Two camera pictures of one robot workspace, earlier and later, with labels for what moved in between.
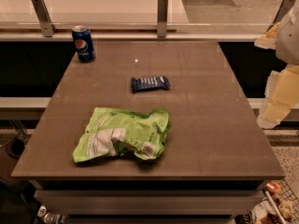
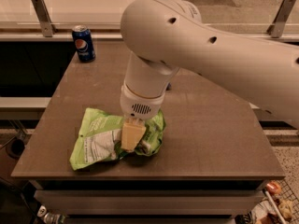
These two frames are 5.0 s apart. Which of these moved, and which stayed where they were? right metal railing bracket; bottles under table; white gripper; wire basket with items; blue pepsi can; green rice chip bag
Moved: green rice chip bag; white gripper
Stayed: right metal railing bracket; blue pepsi can; wire basket with items; bottles under table
